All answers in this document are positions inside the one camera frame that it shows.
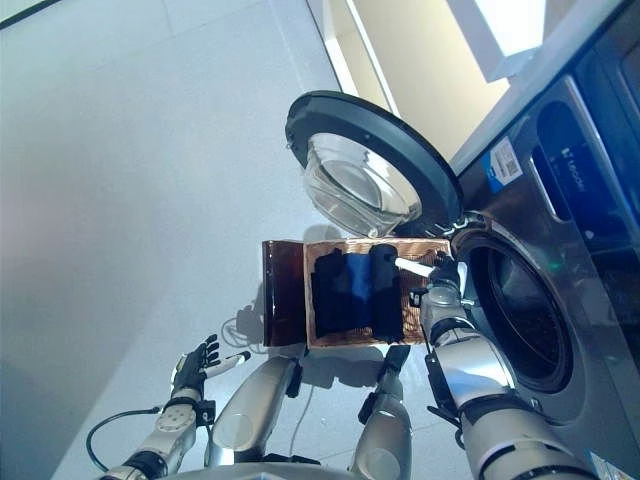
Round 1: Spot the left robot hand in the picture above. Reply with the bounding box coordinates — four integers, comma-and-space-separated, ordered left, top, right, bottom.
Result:
172, 333, 252, 399

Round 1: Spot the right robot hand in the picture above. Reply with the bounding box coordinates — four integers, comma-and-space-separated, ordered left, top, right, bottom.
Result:
393, 252, 464, 291

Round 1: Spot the black garment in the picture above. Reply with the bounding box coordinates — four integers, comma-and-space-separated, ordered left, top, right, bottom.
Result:
310, 252, 371, 339
368, 243, 404, 344

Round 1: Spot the blue garment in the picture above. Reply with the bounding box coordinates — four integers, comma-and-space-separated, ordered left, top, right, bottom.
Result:
344, 252, 374, 306

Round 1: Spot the dark grey washing machine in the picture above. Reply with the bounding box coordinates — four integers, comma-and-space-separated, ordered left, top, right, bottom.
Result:
449, 74, 640, 480

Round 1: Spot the wicker laundry basket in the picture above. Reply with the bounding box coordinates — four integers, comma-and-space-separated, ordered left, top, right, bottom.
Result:
302, 238, 454, 349

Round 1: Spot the left silver robot leg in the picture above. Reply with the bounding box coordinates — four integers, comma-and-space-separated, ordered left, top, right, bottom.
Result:
204, 355, 304, 469

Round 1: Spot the round glass washer door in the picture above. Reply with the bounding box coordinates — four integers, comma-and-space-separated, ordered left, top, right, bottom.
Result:
284, 89, 464, 239

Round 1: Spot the dark brown glossy stool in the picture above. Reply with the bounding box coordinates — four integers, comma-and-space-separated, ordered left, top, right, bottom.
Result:
262, 239, 307, 349

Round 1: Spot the blue washer sticker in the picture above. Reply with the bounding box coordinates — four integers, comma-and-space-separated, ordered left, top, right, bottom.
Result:
482, 137, 524, 194

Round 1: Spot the grey robot torso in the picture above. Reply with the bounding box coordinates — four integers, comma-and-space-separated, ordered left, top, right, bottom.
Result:
169, 462, 361, 480

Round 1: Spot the white counter cabinet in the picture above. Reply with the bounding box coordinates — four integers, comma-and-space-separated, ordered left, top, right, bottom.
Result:
304, 0, 546, 161

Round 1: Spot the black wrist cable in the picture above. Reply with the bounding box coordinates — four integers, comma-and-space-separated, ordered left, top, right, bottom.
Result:
85, 407, 164, 474

